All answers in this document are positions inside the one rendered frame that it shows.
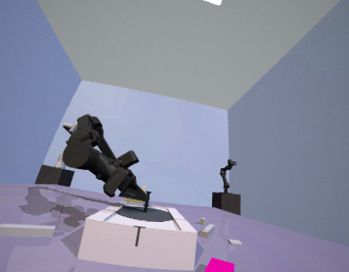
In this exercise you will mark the magenta rectangular block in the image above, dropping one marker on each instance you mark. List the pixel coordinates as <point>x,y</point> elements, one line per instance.
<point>217,265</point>

